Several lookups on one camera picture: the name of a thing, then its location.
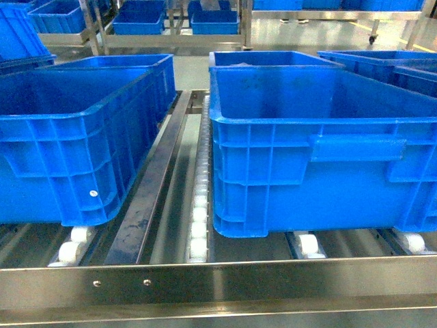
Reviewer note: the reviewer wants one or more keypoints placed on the steel roller shelf rack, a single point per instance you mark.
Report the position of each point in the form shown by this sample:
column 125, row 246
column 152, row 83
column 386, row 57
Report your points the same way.
column 161, row 264

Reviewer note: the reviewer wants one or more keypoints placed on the blue bin front right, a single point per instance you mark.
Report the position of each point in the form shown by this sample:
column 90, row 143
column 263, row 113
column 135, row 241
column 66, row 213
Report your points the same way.
column 319, row 148

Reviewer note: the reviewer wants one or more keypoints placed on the blue bin rear centre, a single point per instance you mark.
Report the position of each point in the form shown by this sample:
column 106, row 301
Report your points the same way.
column 267, row 58

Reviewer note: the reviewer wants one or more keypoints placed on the blue bin rear left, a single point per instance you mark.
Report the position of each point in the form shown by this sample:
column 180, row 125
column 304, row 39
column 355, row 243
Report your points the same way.
column 160, row 67

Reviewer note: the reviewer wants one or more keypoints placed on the blue bin on cart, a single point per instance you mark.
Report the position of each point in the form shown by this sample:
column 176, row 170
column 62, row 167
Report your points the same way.
column 213, row 22
column 140, row 18

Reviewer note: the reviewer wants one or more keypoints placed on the blue bin front left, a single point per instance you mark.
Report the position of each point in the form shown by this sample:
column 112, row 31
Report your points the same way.
column 73, row 142

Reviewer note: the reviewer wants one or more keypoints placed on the background steel cart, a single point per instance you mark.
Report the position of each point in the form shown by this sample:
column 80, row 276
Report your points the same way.
column 98, row 33

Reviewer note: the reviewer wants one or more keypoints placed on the blue bin far right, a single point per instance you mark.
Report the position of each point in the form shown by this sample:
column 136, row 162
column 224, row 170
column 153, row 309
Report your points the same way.
column 411, row 70

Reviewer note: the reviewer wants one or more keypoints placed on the blue bin far left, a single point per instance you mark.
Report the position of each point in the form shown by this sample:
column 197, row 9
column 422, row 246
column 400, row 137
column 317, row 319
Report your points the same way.
column 21, row 47

